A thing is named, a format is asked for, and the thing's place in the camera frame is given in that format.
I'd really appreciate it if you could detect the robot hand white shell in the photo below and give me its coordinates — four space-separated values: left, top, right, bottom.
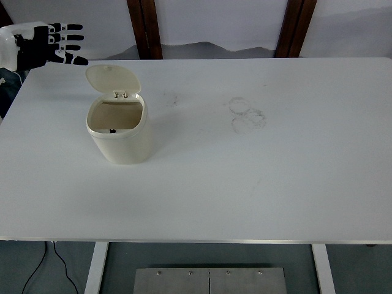
0 21 89 72

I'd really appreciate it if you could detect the cream plastic lidded trash bin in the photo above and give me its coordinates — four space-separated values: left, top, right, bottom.
85 64 155 166

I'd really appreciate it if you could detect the mountain painted screen panel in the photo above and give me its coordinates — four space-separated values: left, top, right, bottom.
154 0 289 59
2 0 141 61
299 0 392 59

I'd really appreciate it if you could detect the white table leg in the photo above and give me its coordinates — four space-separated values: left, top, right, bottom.
83 243 110 294
311 243 337 294

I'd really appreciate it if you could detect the grey metal plate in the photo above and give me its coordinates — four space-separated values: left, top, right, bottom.
208 266 287 294
133 268 211 294

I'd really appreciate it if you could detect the dark wooden screen post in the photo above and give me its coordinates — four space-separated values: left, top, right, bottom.
274 0 318 59
126 0 164 60

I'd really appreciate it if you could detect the black cable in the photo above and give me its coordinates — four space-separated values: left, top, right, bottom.
51 241 79 294
21 241 49 294

